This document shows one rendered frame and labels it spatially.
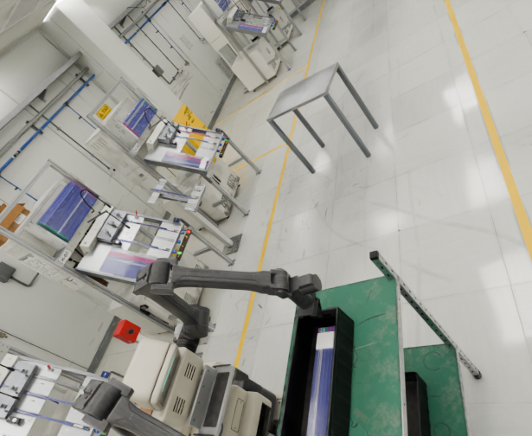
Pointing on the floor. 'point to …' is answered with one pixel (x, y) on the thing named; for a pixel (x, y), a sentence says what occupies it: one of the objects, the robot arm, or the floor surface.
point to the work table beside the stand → (310, 87)
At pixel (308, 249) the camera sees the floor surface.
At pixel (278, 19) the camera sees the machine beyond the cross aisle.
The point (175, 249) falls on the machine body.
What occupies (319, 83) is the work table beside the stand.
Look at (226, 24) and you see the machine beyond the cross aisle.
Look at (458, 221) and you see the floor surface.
